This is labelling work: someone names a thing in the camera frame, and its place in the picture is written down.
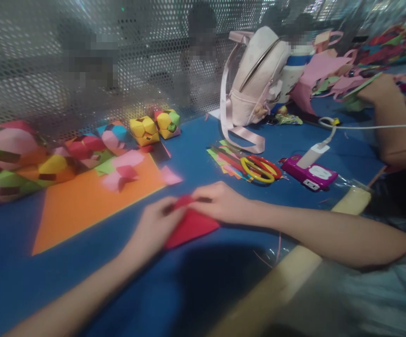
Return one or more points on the pile of colourful origami shapes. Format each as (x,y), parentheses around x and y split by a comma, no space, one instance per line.
(16,161)

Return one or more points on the person's right fingers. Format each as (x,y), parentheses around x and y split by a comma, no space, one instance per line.
(206,193)

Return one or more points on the pile of pink paper scraps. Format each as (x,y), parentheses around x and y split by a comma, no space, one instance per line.
(322,70)

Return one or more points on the yellow origami cube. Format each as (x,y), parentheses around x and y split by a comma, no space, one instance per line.
(143,131)

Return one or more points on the green paper sheet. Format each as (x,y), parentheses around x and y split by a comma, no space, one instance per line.
(359,89)

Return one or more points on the white and blue bottle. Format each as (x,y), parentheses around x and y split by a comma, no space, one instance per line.
(294,77)

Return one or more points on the pink folded paper piece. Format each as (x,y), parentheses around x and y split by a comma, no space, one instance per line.
(120,179)

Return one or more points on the person's right hand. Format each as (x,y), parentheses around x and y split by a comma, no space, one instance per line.
(229,203)

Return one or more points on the pile of coloured paper strips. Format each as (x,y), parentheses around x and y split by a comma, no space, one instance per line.
(224,159)

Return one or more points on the heap of colourful paper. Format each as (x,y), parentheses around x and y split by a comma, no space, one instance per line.
(396,42)

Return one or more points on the small pink paper square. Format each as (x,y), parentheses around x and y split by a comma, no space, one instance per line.
(170,175)

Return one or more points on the blue and pink origami cube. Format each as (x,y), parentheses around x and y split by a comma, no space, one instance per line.
(113,137)

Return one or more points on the person's left fingers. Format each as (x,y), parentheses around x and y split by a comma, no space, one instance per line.
(173,207)

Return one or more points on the perforated metal screen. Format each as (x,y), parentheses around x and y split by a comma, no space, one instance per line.
(30,52)

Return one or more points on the red paper sheet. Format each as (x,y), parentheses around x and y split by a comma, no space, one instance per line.
(192,228)

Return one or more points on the cream wooden bar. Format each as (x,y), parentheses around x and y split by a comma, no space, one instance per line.
(287,277)

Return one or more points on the crumpled colourful paper scrap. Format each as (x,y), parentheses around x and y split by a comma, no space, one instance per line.
(288,117)

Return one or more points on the person's body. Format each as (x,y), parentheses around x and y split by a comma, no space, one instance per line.
(375,302)

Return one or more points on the multicoloured origami cube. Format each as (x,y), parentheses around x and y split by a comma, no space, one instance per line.
(167,123)

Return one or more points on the magenta power strip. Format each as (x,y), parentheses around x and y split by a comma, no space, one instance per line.
(315,175)

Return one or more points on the white charger plug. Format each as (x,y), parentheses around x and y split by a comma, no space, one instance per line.
(313,154)

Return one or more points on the pink and green paper pieces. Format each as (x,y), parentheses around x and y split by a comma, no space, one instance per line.
(125,159)

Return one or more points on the person's left hand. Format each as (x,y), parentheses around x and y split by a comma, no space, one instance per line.
(155,228)

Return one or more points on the orange paper sheet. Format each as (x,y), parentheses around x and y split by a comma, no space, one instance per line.
(83,207)

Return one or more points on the pink backpack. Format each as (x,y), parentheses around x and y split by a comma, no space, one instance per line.
(255,80)

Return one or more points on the red origami cube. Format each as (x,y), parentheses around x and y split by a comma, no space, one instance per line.
(85,147)

